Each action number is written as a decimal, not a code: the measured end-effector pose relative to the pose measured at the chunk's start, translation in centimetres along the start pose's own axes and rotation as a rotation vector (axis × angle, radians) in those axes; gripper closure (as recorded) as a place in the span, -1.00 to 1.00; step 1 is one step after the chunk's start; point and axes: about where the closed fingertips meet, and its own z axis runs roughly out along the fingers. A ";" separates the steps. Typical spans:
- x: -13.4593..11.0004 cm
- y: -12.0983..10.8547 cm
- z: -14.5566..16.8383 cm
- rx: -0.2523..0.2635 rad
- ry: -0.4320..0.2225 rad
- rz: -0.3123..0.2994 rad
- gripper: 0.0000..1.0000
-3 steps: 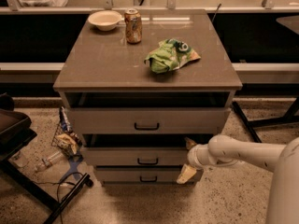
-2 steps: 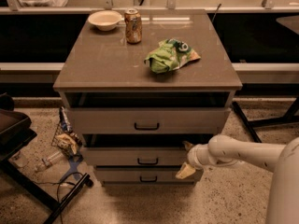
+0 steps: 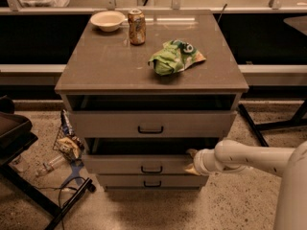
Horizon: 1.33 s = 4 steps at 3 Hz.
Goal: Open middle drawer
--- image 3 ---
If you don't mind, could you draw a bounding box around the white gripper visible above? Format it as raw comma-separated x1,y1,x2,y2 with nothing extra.
184,149,215,175

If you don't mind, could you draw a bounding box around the grey drawer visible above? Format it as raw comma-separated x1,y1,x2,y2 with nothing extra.
83,137,219,175
69,111,236,138
97,174,208,190

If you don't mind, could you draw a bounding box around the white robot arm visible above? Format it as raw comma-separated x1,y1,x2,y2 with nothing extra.
185,139,307,230

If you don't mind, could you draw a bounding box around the grey drawer cabinet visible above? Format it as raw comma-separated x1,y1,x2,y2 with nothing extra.
54,9,249,192

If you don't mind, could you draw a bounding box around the green chip bag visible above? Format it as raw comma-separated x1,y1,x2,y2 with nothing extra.
148,39,206,76

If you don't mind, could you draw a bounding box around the clear plastic bottle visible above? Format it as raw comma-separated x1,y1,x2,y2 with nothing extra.
35,155,66,177

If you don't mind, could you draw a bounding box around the orange soda can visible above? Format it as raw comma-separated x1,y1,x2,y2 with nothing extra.
128,9,146,45

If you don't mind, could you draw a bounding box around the white bowl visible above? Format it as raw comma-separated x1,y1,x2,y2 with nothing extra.
90,11,125,32

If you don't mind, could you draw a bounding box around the black chair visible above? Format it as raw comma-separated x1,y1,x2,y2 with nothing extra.
0,96,37,167

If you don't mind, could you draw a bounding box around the black stand leg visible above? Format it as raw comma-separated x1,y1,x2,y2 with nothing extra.
0,165,96,230

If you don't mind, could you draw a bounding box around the black table frame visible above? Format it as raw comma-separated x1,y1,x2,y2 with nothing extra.
238,100,307,147

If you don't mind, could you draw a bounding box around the black floor cable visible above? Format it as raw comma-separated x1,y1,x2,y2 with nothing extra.
33,175,87,230

